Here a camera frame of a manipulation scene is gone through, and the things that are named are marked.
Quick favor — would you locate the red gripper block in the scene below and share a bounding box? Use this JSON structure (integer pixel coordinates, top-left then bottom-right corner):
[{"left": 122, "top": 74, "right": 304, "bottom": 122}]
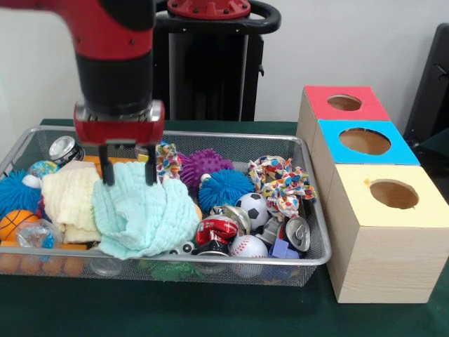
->
[{"left": 74, "top": 100, "right": 166, "bottom": 187}]

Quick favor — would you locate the colourful braided rope toy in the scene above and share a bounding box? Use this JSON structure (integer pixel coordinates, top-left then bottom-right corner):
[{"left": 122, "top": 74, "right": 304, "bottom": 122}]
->
[
  {"left": 156, "top": 143, "right": 184, "bottom": 182},
  {"left": 269, "top": 167, "right": 318, "bottom": 218}
]

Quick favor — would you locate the mint green knitted cloth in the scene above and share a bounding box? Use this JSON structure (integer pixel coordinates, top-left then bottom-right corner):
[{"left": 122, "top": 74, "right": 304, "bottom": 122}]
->
[{"left": 91, "top": 161, "right": 201, "bottom": 260}]

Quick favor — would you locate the cream knitted cloth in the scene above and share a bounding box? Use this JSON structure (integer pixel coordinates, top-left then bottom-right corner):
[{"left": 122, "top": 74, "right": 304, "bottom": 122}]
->
[{"left": 41, "top": 161, "right": 103, "bottom": 244}]

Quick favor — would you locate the shallow clear mesh bin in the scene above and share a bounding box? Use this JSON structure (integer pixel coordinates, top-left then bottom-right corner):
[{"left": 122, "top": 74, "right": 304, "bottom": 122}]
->
[{"left": 0, "top": 126, "right": 333, "bottom": 287}]

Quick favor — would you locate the wooden box with three holes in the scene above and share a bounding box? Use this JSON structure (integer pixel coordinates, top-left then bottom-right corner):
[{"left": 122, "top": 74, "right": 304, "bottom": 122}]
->
[{"left": 297, "top": 86, "right": 449, "bottom": 304}]

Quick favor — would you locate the silver topped dark can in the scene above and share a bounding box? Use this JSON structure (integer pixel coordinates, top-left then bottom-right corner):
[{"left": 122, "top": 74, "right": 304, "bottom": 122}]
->
[{"left": 48, "top": 136, "right": 86, "bottom": 166}]

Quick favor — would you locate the purple spiky toy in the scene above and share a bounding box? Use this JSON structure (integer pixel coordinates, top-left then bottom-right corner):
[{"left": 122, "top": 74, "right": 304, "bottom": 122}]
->
[{"left": 179, "top": 149, "right": 235, "bottom": 194}]

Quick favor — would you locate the small blue spiky ball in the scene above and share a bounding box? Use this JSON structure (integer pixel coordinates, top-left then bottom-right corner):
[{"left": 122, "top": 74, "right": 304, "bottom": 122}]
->
[{"left": 199, "top": 168, "right": 255, "bottom": 214}]

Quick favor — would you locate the red crushed can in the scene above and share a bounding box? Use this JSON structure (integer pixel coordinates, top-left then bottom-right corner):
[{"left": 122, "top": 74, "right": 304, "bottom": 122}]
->
[{"left": 194, "top": 216, "right": 239, "bottom": 248}]

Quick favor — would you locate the blue spiky ball with eyes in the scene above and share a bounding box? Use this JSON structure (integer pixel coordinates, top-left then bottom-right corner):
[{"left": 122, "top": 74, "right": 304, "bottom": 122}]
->
[{"left": 0, "top": 171, "right": 43, "bottom": 217}]

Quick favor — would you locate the orange toy basketball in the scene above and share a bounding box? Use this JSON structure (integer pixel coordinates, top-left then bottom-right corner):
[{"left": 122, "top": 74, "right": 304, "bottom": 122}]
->
[{"left": 0, "top": 209, "right": 40, "bottom": 243}]

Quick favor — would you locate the small soccer ball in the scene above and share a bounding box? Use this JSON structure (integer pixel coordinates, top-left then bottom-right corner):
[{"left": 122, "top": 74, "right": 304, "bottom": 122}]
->
[{"left": 235, "top": 193, "right": 270, "bottom": 229}]

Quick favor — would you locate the white toy baseball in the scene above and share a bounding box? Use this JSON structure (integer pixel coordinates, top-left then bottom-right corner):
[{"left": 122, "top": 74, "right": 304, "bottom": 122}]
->
[{"left": 229, "top": 235, "right": 269, "bottom": 278}]

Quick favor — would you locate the dark green table cloth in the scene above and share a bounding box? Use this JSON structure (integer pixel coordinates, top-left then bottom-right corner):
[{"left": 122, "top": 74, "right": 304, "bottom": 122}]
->
[{"left": 0, "top": 118, "right": 449, "bottom": 337}]

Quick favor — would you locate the silver crushed can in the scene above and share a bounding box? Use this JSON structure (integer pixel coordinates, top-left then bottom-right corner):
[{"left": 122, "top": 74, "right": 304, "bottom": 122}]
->
[{"left": 283, "top": 216, "right": 311, "bottom": 253}]

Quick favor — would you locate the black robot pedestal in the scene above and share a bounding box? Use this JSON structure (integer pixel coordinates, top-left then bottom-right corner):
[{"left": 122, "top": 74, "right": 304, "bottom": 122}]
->
[{"left": 151, "top": 0, "right": 281, "bottom": 121}]

